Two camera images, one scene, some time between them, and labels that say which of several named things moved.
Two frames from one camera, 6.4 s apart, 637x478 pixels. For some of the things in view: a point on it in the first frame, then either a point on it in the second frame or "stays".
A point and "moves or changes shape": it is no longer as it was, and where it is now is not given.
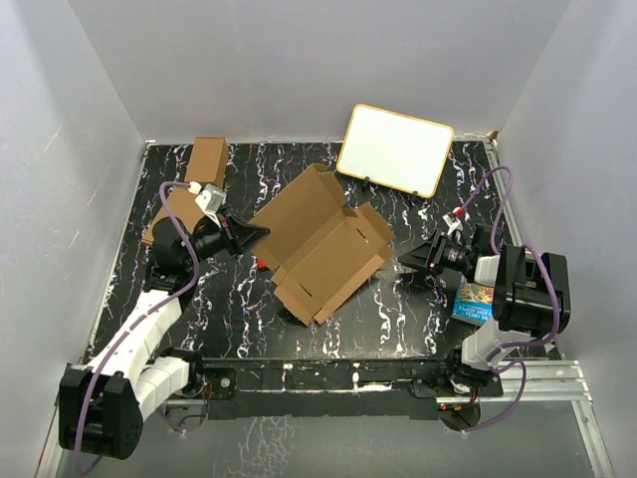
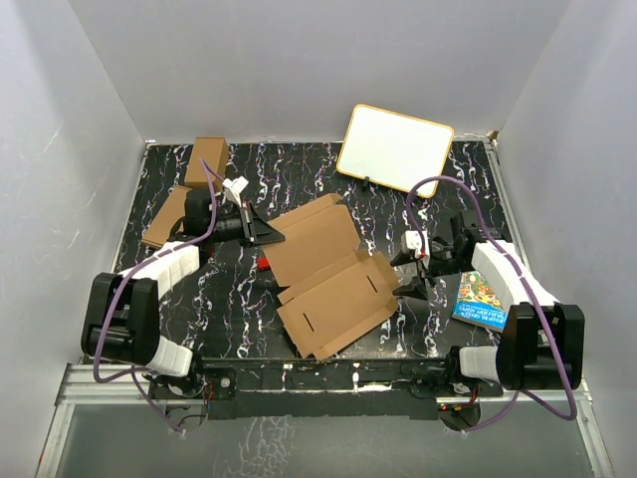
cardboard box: x=321 y=252 moves or changes shape
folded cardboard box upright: x=208 y=161 stays
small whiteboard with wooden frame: x=394 y=150 stays
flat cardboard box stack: x=183 y=205 stays
